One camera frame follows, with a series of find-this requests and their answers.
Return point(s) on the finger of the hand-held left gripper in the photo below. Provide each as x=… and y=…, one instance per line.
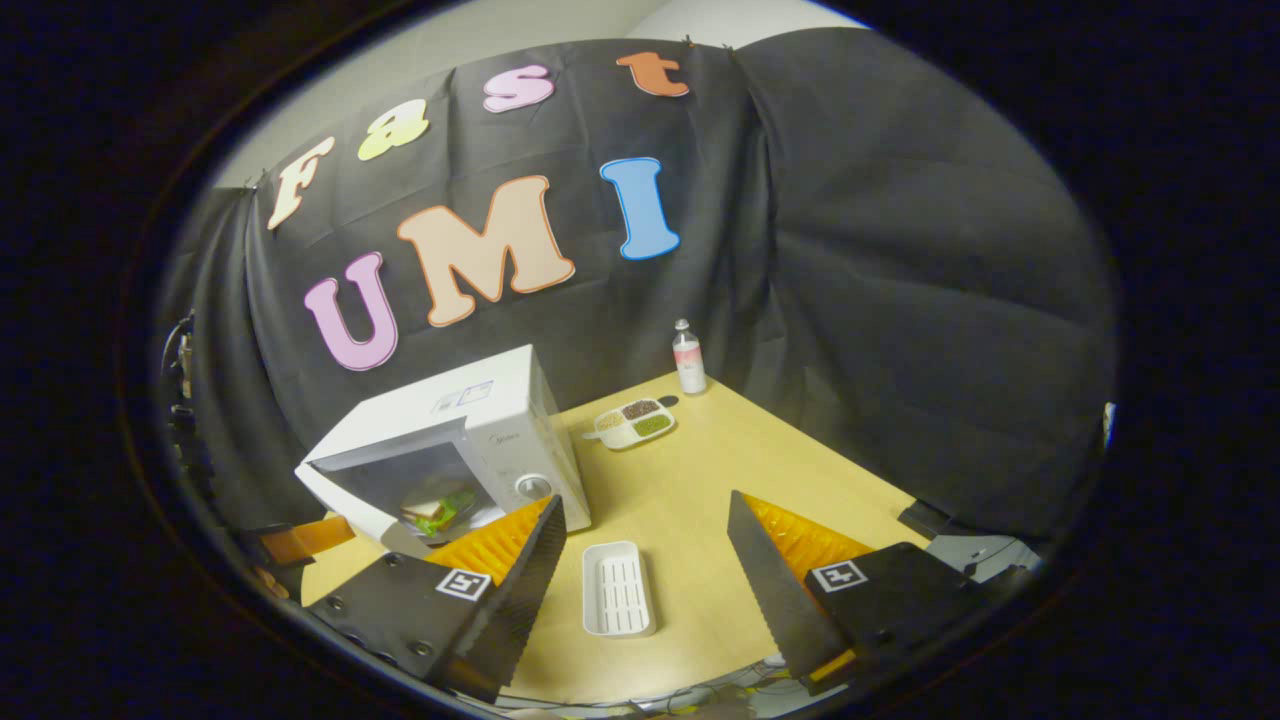
x=305, y=540

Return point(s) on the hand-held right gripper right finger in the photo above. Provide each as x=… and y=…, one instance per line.
x=765, y=590

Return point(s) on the white plastic tray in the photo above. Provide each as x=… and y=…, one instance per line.
x=618, y=590

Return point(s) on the white divided bean dish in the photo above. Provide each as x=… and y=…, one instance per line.
x=630, y=425

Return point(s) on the white microwave oven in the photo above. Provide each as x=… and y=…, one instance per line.
x=500, y=400

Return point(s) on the dark metal stand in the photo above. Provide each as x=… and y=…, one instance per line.
x=185, y=400

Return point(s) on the lettuce sandwich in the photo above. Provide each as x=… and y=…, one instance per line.
x=435, y=510

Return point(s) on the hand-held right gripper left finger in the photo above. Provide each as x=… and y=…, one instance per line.
x=535, y=580

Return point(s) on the flat black device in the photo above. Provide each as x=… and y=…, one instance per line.
x=930, y=520

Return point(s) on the black backdrop cloth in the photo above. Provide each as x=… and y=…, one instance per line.
x=900, y=250

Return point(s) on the small pink label bottle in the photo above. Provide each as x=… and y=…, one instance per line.
x=689, y=365

